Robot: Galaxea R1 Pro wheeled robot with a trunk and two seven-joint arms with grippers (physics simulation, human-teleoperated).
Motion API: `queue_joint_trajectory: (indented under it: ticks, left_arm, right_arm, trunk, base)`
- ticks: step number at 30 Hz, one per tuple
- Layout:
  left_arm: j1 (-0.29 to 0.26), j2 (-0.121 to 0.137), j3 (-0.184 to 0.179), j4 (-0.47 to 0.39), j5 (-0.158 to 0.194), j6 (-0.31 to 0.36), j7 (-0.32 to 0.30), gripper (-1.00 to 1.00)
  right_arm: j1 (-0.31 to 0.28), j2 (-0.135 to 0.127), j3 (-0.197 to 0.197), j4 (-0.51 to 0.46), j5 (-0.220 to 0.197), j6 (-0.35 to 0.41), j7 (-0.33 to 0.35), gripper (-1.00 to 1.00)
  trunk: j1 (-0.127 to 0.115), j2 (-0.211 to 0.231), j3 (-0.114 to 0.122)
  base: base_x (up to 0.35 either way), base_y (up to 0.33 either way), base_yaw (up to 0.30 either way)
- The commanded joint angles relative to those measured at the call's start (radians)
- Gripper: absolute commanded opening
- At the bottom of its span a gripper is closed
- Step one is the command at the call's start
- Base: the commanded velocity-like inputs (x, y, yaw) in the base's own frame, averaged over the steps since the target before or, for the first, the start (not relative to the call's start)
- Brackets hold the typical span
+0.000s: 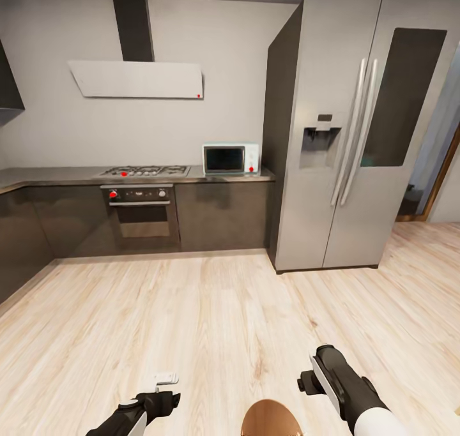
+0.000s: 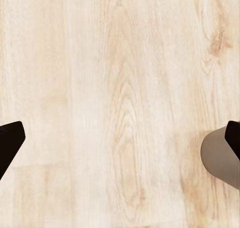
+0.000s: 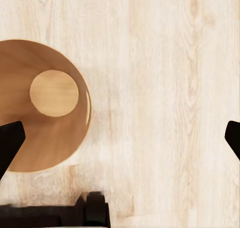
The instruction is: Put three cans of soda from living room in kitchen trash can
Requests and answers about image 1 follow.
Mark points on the range hood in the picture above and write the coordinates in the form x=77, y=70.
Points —
x=138, y=75

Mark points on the fixed window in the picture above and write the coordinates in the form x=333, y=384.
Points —
x=437, y=151

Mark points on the trash can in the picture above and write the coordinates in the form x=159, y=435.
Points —
x=269, y=417

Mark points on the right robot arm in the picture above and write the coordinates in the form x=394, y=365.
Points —
x=354, y=397

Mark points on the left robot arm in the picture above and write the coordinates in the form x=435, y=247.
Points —
x=134, y=415

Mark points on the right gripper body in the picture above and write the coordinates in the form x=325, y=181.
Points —
x=311, y=384

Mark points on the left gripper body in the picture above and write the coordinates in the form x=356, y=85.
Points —
x=161, y=402

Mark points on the fridge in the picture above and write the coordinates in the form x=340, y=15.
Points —
x=351, y=88

